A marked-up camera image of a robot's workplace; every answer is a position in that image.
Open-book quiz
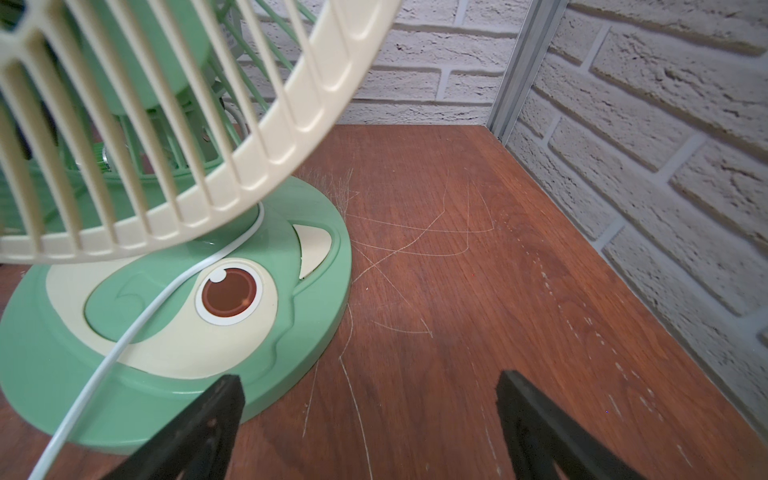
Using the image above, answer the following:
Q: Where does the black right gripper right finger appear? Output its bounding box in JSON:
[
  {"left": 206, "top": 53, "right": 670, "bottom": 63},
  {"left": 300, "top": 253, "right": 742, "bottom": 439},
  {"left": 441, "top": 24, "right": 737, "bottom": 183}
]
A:
[{"left": 496, "top": 370, "right": 642, "bottom": 479}]

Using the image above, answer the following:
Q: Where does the green and cream desk fan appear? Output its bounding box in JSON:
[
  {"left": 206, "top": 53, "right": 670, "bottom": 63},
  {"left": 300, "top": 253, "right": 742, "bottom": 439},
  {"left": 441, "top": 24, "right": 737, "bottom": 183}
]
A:
[{"left": 1, "top": 1, "right": 400, "bottom": 453}]

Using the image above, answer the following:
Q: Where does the aluminium corner frame post right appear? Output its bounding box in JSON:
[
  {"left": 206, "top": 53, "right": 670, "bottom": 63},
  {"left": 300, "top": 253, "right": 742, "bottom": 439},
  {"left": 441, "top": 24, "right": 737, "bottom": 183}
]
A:
[{"left": 487, "top": 0, "right": 569, "bottom": 145}]

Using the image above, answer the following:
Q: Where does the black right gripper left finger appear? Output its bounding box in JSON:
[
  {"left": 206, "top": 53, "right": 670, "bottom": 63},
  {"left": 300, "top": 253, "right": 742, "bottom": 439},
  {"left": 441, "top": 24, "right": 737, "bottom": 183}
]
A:
[{"left": 104, "top": 375, "right": 245, "bottom": 479}]

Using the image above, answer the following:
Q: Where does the white fan power cord plug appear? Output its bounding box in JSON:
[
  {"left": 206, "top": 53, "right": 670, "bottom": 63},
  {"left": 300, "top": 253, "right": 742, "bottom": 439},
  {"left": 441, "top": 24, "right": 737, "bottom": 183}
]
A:
[{"left": 28, "top": 202, "right": 265, "bottom": 480}]

